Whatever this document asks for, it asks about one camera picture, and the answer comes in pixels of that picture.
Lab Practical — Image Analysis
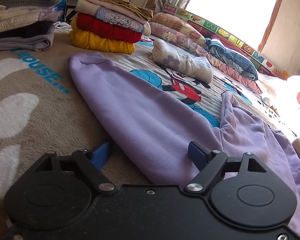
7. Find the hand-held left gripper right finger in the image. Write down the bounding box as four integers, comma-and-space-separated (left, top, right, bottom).
184, 141, 274, 195

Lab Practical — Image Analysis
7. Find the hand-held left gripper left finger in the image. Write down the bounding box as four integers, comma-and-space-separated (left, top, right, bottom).
27, 141, 117, 196

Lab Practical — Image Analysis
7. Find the lilac sweatshirt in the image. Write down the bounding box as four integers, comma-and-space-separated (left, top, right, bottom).
69, 53, 300, 238

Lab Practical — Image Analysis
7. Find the colourful folded clothes stack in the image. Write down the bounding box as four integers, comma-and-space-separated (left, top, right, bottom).
75, 0, 152, 37

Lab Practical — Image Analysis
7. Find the pile of folded grey clothes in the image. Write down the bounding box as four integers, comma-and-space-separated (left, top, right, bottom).
0, 0, 65, 52

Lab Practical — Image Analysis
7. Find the white plush toy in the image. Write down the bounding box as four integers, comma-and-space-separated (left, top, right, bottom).
261, 96, 274, 108

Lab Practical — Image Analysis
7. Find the cartoon mouse blanket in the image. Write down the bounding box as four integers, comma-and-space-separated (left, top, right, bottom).
0, 20, 300, 230

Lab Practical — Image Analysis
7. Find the white floral folded garment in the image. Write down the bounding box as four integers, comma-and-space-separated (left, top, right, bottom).
152, 39, 213, 85

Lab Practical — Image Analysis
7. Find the blue striped pillow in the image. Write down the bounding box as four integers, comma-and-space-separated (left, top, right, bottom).
206, 37, 258, 81

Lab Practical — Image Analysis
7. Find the yellow knit sweater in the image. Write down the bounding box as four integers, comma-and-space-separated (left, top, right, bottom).
69, 19, 136, 55

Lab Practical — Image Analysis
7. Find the pink floral long pillow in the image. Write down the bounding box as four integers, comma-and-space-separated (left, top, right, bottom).
149, 21, 263, 94

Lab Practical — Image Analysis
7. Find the colourful picture mat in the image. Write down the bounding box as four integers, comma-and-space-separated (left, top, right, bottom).
162, 3, 289, 80

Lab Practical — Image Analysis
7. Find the red knit sweater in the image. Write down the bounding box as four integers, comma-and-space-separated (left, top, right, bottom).
76, 12, 143, 43

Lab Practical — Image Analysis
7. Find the floral beige pillow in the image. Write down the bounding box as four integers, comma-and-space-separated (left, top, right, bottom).
152, 12, 208, 48

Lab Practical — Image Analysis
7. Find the grey sequin garment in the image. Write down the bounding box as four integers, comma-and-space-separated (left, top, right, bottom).
96, 7, 150, 33

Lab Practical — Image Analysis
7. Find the mustard yellow folded garment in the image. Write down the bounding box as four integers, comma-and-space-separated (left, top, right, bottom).
91, 0, 154, 22

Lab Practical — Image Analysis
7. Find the window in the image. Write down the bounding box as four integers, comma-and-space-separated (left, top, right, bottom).
185, 0, 283, 50

